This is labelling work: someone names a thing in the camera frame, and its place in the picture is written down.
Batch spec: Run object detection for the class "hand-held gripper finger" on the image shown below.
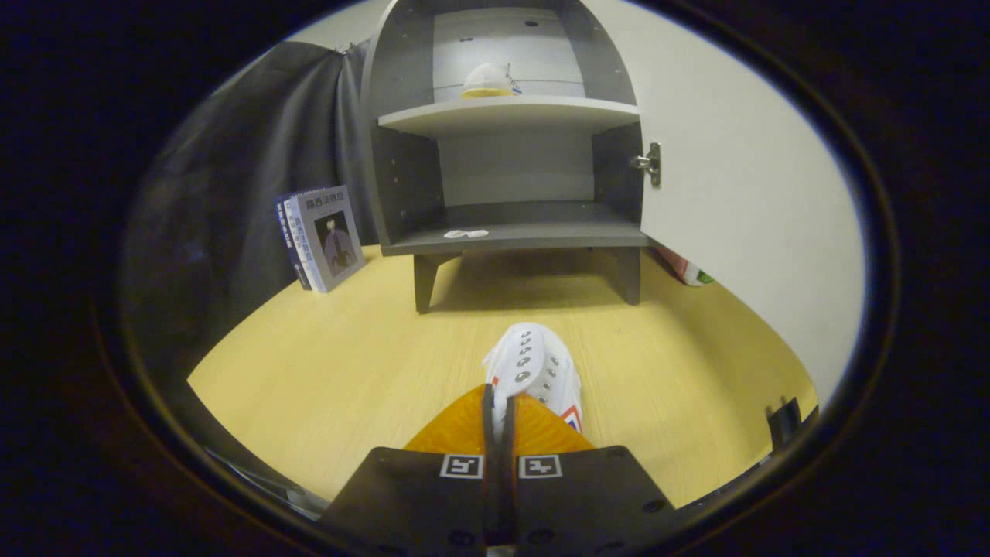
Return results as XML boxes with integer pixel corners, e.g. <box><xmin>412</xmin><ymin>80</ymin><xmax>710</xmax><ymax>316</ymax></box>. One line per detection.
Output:
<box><xmin>501</xmin><ymin>391</ymin><xmax>675</xmax><ymax>557</ymax></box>
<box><xmin>319</xmin><ymin>383</ymin><xmax>501</xmax><ymax>557</ymax></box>

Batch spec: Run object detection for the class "white striped canvas shoe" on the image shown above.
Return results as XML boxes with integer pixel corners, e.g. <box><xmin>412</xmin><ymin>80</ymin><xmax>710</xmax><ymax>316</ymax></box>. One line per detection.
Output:
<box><xmin>483</xmin><ymin>322</ymin><xmax>583</xmax><ymax>436</ymax></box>
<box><xmin>461</xmin><ymin>63</ymin><xmax>524</xmax><ymax>100</ymax></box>

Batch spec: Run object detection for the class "black door handle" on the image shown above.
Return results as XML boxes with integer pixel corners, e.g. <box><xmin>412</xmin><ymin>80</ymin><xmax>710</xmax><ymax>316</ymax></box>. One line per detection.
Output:
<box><xmin>766</xmin><ymin>396</ymin><xmax>805</xmax><ymax>453</ymax></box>

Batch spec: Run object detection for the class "white shoe cabinet door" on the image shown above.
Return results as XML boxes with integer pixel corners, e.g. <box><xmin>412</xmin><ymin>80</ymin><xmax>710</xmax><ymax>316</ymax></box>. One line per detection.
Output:
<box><xmin>580</xmin><ymin>0</ymin><xmax>865</xmax><ymax>407</ymax></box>

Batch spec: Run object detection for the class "silver door hinge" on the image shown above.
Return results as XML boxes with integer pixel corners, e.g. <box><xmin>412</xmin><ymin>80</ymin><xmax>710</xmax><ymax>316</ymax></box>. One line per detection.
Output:
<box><xmin>630</xmin><ymin>142</ymin><xmax>663</xmax><ymax>188</ymax></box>

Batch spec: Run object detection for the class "watermelon slice toy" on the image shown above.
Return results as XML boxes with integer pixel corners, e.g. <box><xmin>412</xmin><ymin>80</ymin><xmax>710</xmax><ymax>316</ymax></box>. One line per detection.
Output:
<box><xmin>656</xmin><ymin>246</ymin><xmax>715</xmax><ymax>288</ymax></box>

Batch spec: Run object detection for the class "white book with figure cover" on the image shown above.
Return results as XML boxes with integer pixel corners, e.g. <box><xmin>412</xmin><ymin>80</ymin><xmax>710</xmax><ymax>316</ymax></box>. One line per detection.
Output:
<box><xmin>285</xmin><ymin>184</ymin><xmax>367</xmax><ymax>293</ymax></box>

